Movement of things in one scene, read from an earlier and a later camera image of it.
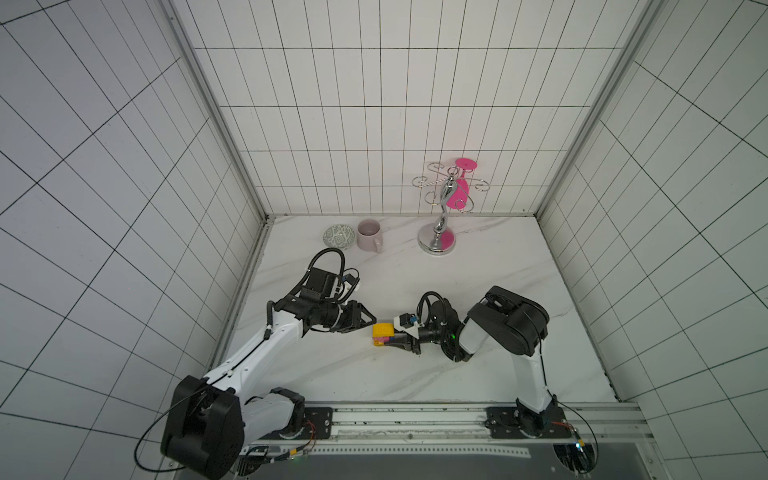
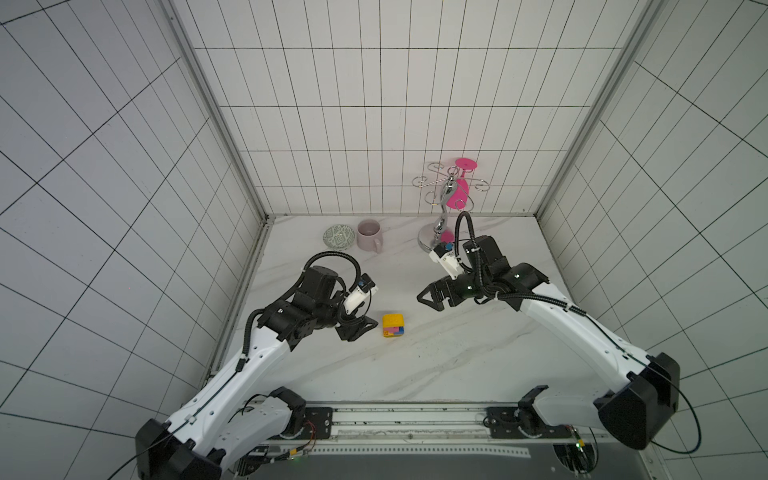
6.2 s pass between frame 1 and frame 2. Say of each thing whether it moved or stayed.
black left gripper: stayed
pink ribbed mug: stayed
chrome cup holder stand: stayed
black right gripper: moved
